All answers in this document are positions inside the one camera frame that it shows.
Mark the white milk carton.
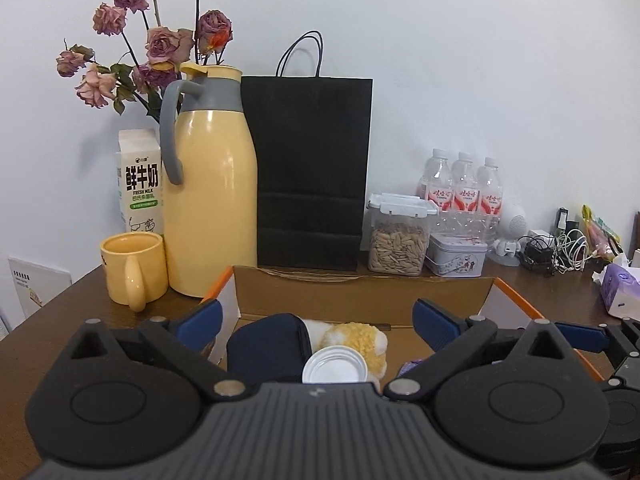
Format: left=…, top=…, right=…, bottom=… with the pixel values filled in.
left=117, top=128, right=166, bottom=236

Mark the yellow thermos jug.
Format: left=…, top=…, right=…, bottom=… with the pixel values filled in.
left=159, top=61, right=259, bottom=298

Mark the yellow white plush toy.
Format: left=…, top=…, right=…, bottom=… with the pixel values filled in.
left=300, top=319, right=390, bottom=385

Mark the printed white tin box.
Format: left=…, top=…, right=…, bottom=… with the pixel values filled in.
left=427, top=232, right=488, bottom=277

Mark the clear seed container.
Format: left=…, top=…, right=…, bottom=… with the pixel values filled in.
left=366, top=192, right=437, bottom=277

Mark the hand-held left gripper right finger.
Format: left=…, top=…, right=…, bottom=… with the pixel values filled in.
left=382, top=299, right=572, bottom=404

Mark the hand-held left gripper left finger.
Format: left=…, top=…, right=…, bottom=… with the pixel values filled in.
left=69, top=299, right=251, bottom=404

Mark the black cable bundle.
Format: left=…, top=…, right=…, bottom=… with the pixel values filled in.
left=517, top=232, right=558, bottom=276

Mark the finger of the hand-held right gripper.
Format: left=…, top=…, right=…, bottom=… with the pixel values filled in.
left=552, top=320, right=640, bottom=361

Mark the black paper bag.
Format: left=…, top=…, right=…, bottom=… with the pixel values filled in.
left=241, top=31, right=374, bottom=272

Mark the navy zip pouch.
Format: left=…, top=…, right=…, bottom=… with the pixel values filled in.
left=227, top=313, right=314, bottom=386

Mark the white booklet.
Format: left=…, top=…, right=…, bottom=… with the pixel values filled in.
left=7, top=255, right=73, bottom=322

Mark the white cable tangle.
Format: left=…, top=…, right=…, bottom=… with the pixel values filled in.
left=550, top=230, right=592, bottom=274

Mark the yellow green snack packet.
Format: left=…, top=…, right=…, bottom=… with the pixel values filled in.
left=581, top=204, right=623, bottom=261

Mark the white small fan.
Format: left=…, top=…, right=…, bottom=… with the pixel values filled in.
left=487, top=205, right=527, bottom=267

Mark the dried pink rose bouquet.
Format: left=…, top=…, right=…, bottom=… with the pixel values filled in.
left=56, top=0, right=233, bottom=122

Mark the water bottle red label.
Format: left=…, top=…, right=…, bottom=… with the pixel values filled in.
left=451, top=152, right=479, bottom=238
left=476, top=156, right=504, bottom=241
left=419, top=148, right=454, bottom=238

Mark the yellow mug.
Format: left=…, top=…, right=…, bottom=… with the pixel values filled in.
left=100, top=232, right=169, bottom=313

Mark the red cardboard box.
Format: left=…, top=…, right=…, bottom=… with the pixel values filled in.
left=200, top=265, right=606, bottom=386

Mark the white pill jar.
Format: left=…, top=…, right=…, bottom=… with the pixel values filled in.
left=302, top=346, right=369, bottom=385

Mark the purple tissue pack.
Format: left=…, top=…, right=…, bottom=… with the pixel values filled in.
left=592, top=252, right=640, bottom=319

